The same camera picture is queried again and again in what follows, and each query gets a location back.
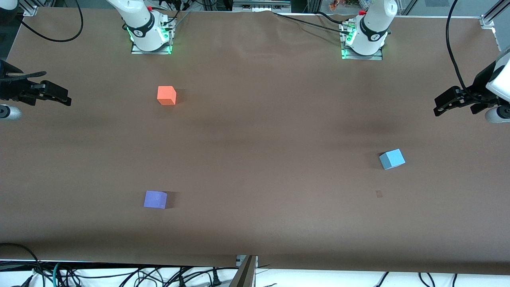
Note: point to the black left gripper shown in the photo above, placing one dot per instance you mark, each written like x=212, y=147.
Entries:
x=479, y=92

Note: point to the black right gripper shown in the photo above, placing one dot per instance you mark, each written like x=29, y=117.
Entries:
x=8, y=88

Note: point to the blue foam block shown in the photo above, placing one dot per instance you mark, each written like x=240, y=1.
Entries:
x=392, y=159

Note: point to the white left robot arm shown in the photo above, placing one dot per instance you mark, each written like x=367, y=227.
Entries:
x=374, y=24

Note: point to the orange foam block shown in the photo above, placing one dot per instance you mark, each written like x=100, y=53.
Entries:
x=166, y=95

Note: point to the purple foam block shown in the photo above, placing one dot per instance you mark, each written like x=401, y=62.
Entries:
x=154, y=199

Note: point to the orange toy clutter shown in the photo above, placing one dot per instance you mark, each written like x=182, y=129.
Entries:
x=336, y=4

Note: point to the brown paper table cover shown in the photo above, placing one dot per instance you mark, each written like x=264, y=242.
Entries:
x=255, y=119

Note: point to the silver metal equipment box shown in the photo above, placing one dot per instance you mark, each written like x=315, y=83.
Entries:
x=261, y=6

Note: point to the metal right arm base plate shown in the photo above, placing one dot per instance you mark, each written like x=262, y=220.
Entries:
x=137, y=51

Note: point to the aluminium frame extrusion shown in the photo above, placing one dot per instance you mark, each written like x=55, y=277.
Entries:
x=30, y=8
x=492, y=18

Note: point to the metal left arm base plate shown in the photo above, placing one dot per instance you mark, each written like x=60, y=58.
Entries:
x=346, y=57

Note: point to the aluminium frame post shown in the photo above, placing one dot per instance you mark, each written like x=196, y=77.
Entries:
x=245, y=275

